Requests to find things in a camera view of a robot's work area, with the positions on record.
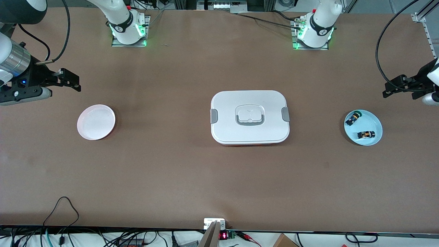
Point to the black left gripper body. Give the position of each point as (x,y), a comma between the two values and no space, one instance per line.
(416,83)

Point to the white power strip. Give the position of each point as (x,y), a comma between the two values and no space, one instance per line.
(223,5)

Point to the small white electronics box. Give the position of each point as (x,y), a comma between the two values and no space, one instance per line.
(209,222)

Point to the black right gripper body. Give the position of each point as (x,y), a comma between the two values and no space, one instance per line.
(38,76)

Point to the light blue round plate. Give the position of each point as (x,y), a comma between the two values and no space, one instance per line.
(372,121)

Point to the aluminium frame profile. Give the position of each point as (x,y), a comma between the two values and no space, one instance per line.
(428,37)

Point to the white lunch box grey clips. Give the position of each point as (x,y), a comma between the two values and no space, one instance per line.
(250,132)

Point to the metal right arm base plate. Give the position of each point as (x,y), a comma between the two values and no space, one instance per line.
(145,20)

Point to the red clip lead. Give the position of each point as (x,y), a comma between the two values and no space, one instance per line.
(248,237)

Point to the red digit display module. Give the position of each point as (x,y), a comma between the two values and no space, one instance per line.
(224,235)

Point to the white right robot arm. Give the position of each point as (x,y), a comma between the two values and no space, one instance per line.
(123,20)

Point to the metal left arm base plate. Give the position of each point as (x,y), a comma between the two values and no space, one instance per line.
(294,34)

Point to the brown cardboard box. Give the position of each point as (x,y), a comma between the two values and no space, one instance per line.
(284,242)

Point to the grey metal bar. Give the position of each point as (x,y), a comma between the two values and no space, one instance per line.
(210,236)

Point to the pink round plate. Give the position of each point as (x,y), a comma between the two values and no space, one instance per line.
(96,122)

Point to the orange black switch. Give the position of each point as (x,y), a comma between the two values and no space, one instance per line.
(366,134)

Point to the blue yellow small part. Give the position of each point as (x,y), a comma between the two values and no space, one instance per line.
(353,118)

